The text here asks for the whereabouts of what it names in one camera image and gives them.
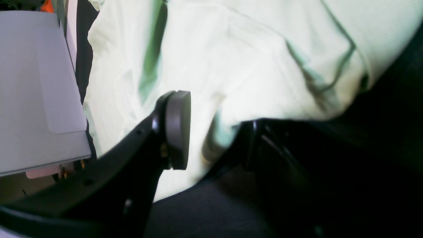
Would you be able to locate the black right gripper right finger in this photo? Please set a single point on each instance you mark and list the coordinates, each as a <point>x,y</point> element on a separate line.
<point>274,151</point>

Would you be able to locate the light green T-shirt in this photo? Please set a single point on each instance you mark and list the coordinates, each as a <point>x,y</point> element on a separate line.
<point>241,60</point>

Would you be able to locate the black table cloth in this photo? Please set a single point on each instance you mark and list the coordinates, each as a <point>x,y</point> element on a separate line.
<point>369,160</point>

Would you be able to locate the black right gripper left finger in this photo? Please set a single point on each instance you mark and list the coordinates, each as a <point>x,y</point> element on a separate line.
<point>113,196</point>

